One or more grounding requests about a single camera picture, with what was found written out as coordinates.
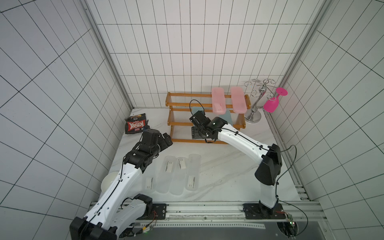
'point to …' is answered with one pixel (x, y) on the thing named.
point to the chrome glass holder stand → (255, 116)
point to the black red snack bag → (135, 123)
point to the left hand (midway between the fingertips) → (163, 143)
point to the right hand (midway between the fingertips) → (193, 134)
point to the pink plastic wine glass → (270, 105)
